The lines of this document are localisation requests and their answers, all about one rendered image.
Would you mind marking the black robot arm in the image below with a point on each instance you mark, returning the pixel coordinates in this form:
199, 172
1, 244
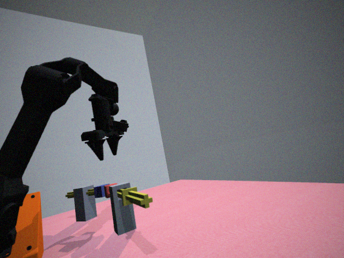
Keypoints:
45, 88

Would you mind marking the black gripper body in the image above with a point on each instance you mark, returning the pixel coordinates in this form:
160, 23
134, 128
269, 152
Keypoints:
100, 129

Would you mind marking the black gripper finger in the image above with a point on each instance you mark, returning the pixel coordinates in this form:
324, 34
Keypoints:
113, 143
97, 147

